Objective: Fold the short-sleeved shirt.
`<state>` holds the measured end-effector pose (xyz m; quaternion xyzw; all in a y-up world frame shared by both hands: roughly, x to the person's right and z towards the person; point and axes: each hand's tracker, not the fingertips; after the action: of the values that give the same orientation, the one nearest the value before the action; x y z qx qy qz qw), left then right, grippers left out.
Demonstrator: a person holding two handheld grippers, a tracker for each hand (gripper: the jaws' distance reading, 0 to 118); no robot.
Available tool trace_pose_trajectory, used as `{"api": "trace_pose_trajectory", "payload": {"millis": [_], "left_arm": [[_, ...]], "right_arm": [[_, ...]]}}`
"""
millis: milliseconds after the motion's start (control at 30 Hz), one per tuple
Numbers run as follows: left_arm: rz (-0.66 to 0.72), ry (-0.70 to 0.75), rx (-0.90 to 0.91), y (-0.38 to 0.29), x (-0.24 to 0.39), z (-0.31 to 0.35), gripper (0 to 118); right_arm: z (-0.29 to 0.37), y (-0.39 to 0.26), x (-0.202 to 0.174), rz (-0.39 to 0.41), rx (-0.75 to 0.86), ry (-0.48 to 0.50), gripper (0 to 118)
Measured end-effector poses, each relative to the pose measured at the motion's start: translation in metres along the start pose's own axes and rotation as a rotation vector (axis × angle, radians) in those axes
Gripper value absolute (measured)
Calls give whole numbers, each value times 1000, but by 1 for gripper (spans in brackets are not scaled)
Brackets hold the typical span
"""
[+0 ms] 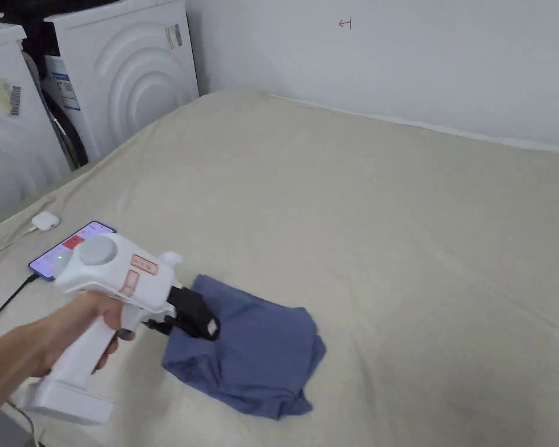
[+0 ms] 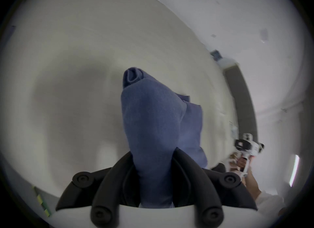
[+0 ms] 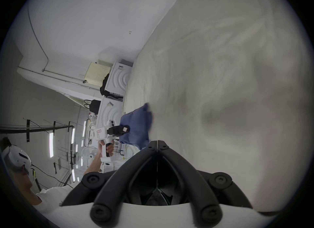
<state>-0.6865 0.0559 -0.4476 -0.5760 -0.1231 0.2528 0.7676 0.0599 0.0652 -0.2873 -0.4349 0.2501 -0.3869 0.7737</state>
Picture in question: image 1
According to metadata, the person's left hand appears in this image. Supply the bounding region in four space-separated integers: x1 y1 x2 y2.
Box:
25 292 136 379

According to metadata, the dark blue shirt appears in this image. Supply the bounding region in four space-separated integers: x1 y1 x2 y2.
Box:
161 274 328 421

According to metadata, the white charging cable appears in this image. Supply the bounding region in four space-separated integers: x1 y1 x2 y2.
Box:
0 223 39 268

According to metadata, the bed with beige sheet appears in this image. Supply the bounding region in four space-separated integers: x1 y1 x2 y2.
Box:
0 90 559 447

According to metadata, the black charging cable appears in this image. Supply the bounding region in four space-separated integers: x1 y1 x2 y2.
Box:
0 274 39 337

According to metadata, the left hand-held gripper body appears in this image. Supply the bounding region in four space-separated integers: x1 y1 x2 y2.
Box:
16 232 190 427

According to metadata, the white washing machine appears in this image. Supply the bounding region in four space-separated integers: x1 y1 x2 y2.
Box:
0 18 73 233
43 0 201 168

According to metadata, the smartphone with lit screen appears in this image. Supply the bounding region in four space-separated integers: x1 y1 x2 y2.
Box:
27 221 118 283

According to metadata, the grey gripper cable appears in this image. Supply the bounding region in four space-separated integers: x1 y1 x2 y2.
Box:
3 399 47 447

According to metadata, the white earbuds case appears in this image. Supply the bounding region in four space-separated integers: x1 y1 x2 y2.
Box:
31 211 62 232

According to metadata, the person's left forearm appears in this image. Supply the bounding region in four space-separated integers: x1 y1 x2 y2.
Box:
0 318 45 427

